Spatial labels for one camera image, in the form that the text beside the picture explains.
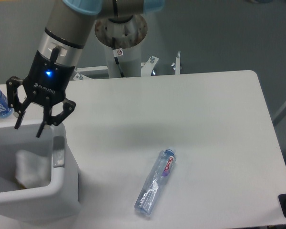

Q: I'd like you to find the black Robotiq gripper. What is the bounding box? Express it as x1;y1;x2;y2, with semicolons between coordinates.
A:
6;50;76;138

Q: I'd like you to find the white paper wrapper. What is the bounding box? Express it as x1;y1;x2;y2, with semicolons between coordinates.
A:
15;150;51;189

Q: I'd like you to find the clear plastic water bottle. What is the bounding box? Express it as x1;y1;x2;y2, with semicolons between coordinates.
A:
134;147;176;216

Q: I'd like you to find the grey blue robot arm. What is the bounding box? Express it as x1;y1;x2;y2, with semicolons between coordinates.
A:
6;0;165;137

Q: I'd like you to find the white plastic trash can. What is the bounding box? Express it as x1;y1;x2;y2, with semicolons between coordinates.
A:
0;120;81;221

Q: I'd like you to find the black cable on pedestal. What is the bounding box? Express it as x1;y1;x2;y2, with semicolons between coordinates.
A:
111;37;125;78

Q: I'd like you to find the white pedestal base frame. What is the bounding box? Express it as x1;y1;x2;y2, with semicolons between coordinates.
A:
72;51;184;81

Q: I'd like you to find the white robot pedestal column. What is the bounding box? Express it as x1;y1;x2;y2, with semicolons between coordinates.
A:
95;14;148;65

